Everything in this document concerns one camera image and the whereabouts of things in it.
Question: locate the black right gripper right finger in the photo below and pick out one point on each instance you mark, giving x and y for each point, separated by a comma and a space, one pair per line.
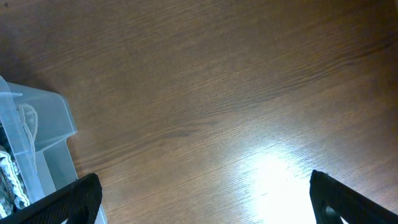
334, 202

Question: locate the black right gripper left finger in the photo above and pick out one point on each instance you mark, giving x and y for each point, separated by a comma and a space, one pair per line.
78, 202

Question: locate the light blue jeans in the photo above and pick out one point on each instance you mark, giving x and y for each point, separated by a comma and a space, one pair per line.
14, 195

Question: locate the clear plastic storage bin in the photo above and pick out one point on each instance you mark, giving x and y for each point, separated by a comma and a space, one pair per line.
55, 168

